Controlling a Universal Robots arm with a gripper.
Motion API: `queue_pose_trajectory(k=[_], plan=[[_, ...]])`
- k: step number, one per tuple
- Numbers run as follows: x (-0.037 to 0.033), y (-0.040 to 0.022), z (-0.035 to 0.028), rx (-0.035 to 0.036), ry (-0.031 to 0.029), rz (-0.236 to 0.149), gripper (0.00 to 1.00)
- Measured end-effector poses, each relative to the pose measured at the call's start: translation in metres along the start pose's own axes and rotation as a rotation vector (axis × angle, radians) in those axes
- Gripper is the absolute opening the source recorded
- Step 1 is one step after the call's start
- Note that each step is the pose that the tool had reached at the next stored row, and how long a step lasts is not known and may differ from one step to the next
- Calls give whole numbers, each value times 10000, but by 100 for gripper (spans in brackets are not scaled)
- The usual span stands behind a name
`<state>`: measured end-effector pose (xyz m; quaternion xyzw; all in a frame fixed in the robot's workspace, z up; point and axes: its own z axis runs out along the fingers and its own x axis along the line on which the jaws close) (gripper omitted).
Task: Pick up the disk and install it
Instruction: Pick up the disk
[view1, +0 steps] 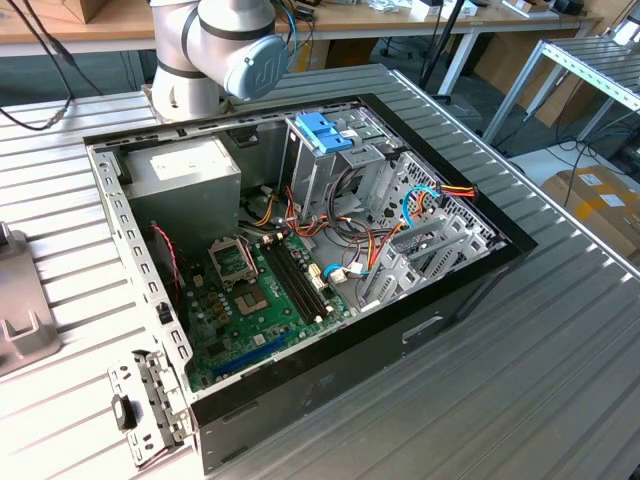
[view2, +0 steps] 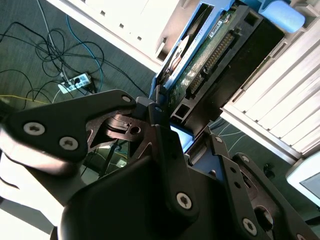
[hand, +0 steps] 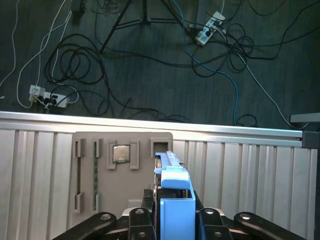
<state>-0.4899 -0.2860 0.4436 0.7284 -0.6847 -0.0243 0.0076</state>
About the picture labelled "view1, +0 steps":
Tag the black open PC case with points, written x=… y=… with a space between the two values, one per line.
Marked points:
x=350 y=370

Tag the CPU socket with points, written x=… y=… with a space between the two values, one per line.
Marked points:
x=251 y=302

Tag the blue expansion slot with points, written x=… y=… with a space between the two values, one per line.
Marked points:
x=250 y=354

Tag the grey parts rack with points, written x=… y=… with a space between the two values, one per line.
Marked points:
x=20 y=300

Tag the grey power supply unit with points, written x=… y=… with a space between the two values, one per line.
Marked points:
x=185 y=205

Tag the black RAM slot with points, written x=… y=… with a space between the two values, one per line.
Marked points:
x=301 y=278
x=289 y=285
x=307 y=274
x=295 y=281

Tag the green motherboard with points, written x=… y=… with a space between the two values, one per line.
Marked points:
x=235 y=345

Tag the wooden desk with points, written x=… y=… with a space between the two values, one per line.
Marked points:
x=380 y=25

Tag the metal card retention bracket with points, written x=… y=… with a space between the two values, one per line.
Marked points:
x=160 y=395

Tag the large cardboard box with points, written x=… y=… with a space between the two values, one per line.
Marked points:
x=590 y=210

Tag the white board connector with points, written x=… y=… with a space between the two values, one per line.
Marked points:
x=317 y=277

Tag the black case fan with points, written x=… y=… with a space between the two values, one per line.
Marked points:
x=164 y=265

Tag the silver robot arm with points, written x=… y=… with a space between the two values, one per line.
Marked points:
x=220 y=35

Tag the black case latch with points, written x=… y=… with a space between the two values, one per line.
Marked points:
x=163 y=312

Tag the metal disk bay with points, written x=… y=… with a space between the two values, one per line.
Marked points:
x=385 y=286

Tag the black plastic clip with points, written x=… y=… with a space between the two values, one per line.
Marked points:
x=125 y=412

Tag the metal drive cage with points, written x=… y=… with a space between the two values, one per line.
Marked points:
x=307 y=175

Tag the small cardboard box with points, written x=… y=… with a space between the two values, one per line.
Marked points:
x=92 y=10

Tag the blue plastic drive bracket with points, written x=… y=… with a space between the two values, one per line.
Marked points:
x=320 y=131

